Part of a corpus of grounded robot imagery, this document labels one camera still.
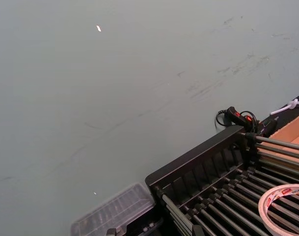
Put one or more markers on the roll of white tape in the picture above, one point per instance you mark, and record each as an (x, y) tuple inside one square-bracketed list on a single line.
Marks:
[(264, 204)]

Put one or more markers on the black rack with steel bars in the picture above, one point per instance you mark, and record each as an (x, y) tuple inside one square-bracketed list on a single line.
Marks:
[(196, 157)]

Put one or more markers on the clear plastic case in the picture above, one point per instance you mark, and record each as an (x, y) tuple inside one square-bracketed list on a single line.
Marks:
[(117, 209)]

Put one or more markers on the black table cloth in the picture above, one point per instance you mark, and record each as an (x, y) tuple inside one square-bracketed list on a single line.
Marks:
[(290, 117)]

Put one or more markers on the shallow brown cardboard tray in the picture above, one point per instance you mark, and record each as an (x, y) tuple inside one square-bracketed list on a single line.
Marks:
[(290, 134)]

